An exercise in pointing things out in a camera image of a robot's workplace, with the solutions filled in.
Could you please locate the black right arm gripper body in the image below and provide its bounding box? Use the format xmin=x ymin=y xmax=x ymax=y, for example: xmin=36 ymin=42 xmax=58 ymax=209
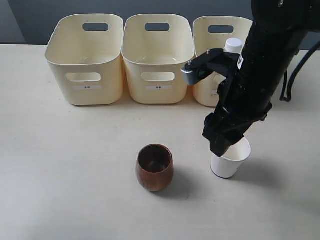
xmin=201 ymin=49 xmax=272 ymax=148

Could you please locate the white paper cup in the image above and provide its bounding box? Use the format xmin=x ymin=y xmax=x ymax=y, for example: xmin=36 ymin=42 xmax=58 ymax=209
xmin=210 ymin=137 xmax=252 ymax=179

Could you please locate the clear plastic bottle white cap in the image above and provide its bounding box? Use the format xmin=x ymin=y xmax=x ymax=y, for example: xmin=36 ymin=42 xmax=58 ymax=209
xmin=224 ymin=37 xmax=243 ymax=54

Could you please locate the brown wooden cup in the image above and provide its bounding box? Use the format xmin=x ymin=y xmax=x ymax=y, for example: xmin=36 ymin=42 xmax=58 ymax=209
xmin=135 ymin=143 xmax=174 ymax=192

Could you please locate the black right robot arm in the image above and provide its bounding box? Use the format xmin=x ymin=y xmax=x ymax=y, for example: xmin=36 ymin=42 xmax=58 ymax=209
xmin=202 ymin=0 xmax=320 ymax=157

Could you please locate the right cream plastic bin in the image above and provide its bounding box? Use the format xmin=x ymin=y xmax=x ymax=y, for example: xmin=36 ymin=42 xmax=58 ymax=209
xmin=193 ymin=16 xmax=252 ymax=108

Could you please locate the cream plastic bin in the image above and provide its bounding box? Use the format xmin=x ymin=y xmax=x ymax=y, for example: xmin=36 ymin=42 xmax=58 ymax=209
xmin=121 ymin=14 xmax=195 ymax=105
xmin=45 ymin=13 xmax=125 ymax=106
xmin=193 ymin=16 xmax=252 ymax=108

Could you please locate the middle cream plastic bin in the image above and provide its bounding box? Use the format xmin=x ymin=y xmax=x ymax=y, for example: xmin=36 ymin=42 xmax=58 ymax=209
xmin=121 ymin=14 xmax=195 ymax=105

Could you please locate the white label on left bin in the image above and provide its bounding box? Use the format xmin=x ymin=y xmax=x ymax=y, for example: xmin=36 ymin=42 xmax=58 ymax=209
xmin=73 ymin=85 xmax=102 ymax=91

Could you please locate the left cream plastic bin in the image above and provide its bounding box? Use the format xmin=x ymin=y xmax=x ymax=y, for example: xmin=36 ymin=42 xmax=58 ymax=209
xmin=45 ymin=13 xmax=125 ymax=106

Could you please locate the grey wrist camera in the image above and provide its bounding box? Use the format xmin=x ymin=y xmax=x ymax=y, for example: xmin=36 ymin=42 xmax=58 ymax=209
xmin=181 ymin=48 xmax=225 ymax=86

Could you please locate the black cable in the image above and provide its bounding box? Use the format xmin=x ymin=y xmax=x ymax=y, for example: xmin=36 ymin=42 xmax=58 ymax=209
xmin=279 ymin=41 xmax=320 ymax=102

